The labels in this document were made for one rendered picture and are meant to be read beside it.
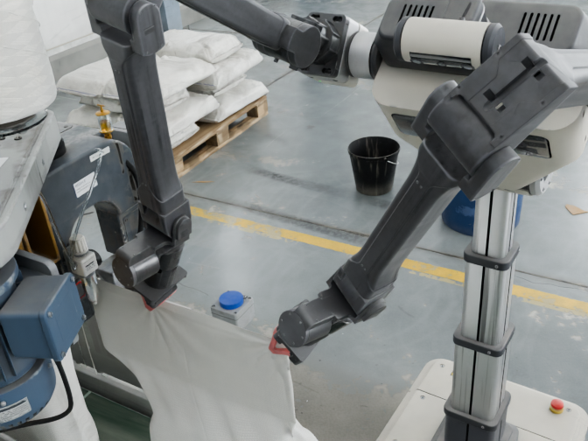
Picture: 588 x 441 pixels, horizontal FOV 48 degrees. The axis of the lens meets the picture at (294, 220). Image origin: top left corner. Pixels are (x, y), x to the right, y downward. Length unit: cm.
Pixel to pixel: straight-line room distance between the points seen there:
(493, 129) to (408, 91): 61
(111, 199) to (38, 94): 46
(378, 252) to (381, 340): 193
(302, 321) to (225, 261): 238
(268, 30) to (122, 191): 48
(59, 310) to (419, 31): 68
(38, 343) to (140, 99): 37
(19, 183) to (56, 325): 23
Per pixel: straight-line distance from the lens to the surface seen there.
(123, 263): 115
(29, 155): 117
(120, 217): 143
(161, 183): 109
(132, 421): 209
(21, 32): 97
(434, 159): 73
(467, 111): 69
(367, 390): 259
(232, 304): 164
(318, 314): 98
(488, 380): 182
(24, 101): 97
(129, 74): 97
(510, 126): 68
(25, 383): 109
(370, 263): 91
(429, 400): 221
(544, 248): 343
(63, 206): 131
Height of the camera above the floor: 185
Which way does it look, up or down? 31 degrees down
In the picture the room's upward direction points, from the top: 5 degrees counter-clockwise
